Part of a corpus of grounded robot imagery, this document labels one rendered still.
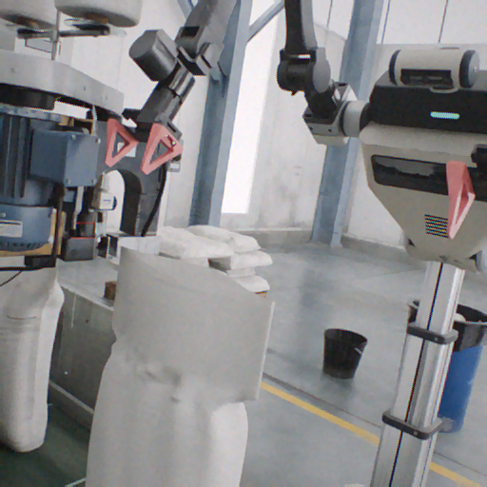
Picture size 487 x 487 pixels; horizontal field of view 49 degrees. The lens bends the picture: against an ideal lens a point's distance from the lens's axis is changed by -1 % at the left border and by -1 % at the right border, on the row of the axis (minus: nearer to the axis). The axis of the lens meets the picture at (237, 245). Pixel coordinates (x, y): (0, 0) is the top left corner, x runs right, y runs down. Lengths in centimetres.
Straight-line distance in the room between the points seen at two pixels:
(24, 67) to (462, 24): 907
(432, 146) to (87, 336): 132
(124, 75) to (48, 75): 547
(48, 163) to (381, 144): 72
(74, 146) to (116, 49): 545
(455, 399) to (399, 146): 220
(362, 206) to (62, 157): 906
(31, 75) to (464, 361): 270
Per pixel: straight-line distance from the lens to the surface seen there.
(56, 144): 96
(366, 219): 982
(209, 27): 103
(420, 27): 1002
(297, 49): 128
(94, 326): 197
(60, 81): 100
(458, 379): 323
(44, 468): 171
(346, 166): 966
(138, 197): 141
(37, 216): 101
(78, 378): 210
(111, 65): 635
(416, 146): 125
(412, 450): 157
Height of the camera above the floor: 131
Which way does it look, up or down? 9 degrees down
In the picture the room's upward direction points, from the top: 9 degrees clockwise
